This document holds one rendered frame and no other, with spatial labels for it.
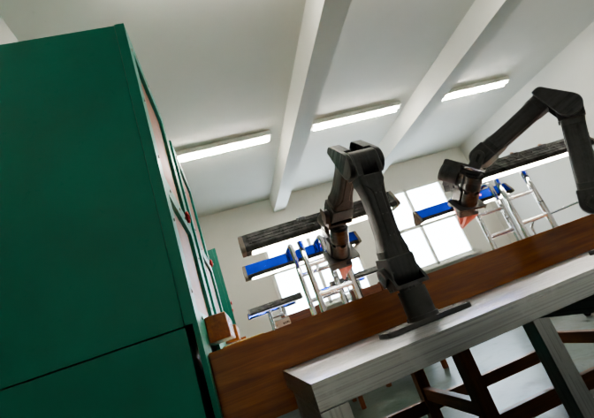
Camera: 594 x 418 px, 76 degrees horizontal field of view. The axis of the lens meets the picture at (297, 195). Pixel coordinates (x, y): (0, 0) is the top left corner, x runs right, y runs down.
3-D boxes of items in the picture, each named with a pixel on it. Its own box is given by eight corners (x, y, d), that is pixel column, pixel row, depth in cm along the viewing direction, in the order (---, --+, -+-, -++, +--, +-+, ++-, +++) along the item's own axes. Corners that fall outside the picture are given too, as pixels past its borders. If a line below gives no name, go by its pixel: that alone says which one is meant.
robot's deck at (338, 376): (825, 193, 83) (811, 178, 84) (319, 414, 53) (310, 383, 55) (533, 271, 165) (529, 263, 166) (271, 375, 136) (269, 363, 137)
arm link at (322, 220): (312, 228, 123) (309, 196, 118) (336, 221, 126) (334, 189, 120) (327, 247, 114) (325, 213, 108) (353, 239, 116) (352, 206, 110)
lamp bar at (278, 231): (401, 203, 143) (393, 186, 146) (242, 254, 130) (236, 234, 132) (394, 210, 151) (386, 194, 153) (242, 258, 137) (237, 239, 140)
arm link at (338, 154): (319, 214, 114) (329, 133, 92) (346, 207, 117) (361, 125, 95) (337, 246, 107) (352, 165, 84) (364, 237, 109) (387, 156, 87)
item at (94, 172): (199, 321, 90) (125, 22, 120) (-69, 413, 78) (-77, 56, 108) (230, 335, 215) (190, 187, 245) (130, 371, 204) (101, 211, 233)
